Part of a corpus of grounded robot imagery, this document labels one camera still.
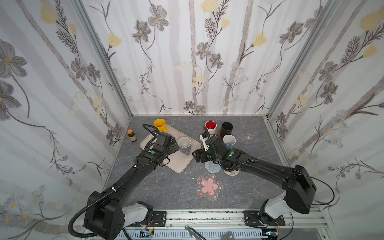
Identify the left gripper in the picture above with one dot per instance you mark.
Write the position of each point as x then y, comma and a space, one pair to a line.
172, 144

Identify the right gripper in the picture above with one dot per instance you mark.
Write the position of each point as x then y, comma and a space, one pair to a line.
199, 154

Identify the grey round coaster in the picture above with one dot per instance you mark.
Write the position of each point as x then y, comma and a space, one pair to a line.
213, 168

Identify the lavender mug white inside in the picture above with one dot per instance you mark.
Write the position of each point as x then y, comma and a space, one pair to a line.
185, 145

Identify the yellow mug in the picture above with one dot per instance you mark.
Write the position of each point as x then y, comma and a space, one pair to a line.
161, 125

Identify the beige serving tray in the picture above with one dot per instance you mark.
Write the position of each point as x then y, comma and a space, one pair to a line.
176, 162

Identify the white mug red inside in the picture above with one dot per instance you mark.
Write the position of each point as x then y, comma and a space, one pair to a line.
212, 127

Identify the pink flower coaster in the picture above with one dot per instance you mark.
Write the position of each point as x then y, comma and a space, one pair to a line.
209, 187

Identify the blue floral mug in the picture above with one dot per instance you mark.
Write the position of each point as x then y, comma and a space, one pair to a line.
229, 141

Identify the black mug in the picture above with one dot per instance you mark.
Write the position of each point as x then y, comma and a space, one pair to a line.
226, 129

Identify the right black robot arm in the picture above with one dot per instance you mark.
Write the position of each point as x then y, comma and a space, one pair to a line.
298, 185

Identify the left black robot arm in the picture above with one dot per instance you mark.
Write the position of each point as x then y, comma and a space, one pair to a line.
103, 215

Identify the small brown bottle orange cap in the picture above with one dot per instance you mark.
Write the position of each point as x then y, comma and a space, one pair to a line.
132, 136

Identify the aluminium frame rail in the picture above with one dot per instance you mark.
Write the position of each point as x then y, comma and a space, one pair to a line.
229, 224

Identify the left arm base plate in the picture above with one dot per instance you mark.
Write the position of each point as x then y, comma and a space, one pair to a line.
153, 219

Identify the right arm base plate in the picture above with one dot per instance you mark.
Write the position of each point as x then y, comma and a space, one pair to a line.
257, 220

